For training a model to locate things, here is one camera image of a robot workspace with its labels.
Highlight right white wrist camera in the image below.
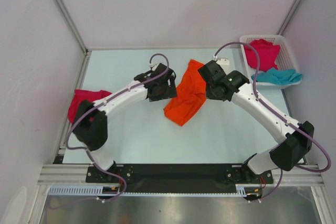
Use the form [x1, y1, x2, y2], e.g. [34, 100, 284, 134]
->
[213, 56, 230, 73]

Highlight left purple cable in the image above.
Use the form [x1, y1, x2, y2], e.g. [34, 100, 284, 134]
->
[65, 53, 127, 204]

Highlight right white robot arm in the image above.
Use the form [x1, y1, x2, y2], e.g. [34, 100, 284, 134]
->
[198, 60, 314, 183]

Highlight teal t shirt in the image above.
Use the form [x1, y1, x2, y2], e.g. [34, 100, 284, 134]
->
[251, 68, 302, 86]

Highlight aluminium frame rail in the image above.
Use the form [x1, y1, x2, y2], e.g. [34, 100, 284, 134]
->
[37, 164, 324, 187]

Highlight crimson t shirt in basket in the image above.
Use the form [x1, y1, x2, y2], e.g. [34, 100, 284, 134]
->
[244, 39, 280, 72]

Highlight white plastic basket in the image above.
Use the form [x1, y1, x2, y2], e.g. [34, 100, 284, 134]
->
[239, 34, 301, 89]

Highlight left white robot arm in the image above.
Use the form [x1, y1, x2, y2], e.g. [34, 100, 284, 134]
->
[70, 63, 177, 182]

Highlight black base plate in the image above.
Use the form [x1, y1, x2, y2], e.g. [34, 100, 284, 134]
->
[86, 164, 274, 194]

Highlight orange t shirt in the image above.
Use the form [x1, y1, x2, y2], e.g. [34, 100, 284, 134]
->
[163, 59, 206, 126]

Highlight folded crimson t shirt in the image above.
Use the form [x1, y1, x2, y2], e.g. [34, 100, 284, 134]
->
[67, 89, 112, 123]

